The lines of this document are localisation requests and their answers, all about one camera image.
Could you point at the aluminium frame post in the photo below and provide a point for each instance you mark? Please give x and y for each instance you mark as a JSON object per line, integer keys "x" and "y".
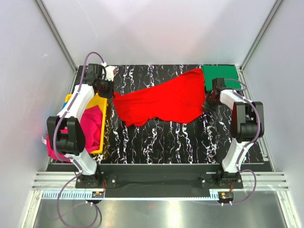
{"x": 262, "y": 31}
{"x": 55, "y": 33}

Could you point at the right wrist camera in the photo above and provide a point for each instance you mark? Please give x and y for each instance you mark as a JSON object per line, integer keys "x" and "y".
{"x": 218, "y": 84}

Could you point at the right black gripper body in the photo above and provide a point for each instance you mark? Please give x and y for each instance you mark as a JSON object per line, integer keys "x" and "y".
{"x": 210, "y": 104}

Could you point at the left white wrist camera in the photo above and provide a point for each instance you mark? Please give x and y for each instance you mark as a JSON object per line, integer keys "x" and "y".
{"x": 108, "y": 72}

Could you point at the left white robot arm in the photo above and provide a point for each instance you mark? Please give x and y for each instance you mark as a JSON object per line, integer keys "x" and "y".
{"x": 66, "y": 136}

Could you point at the magenta t-shirt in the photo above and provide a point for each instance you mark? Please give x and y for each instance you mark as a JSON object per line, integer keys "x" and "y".
{"x": 91, "y": 124}

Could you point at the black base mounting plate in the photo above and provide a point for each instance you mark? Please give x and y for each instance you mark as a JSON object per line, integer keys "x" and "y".
{"x": 163, "y": 182}

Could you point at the front aluminium rail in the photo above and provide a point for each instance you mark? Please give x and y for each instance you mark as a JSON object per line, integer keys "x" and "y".
{"x": 50, "y": 183}

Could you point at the red t-shirt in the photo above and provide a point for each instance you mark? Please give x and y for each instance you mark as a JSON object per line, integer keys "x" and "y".
{"x": 178, "y": 100}

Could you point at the right aluminium frame post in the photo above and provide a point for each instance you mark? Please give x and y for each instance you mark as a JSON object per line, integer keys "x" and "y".
{"x": 262, "y": 31}

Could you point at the folded green t-shirt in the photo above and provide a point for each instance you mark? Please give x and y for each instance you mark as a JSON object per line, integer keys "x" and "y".
{"x": 218, "y": 71}

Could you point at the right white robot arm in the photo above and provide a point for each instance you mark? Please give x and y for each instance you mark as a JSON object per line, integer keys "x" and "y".
{"x": 247, "y": 121}

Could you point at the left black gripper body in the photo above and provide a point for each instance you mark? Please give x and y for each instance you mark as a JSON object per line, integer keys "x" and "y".
{"x": 106, "y": 88}

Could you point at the yellow plastic bin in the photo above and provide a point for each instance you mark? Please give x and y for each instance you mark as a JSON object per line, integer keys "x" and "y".
{"x": 102, "y": 103}

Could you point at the left aluminium frame post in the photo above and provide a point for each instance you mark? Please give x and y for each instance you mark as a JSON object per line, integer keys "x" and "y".
{"x": 55, "y": 33}

